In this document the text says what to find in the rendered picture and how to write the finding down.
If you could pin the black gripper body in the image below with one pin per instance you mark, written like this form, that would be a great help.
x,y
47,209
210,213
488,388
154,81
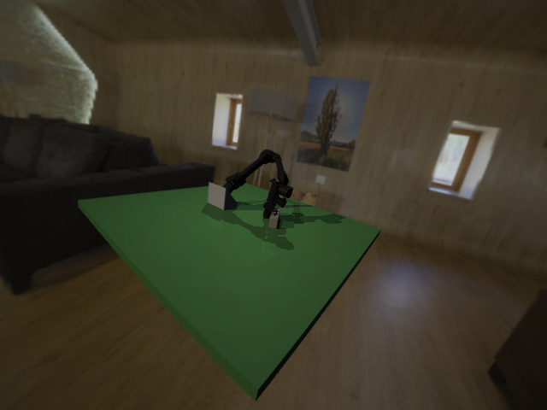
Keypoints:
x,y
270,201

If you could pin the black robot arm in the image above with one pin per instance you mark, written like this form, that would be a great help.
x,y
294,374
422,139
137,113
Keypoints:
x,y
236,180

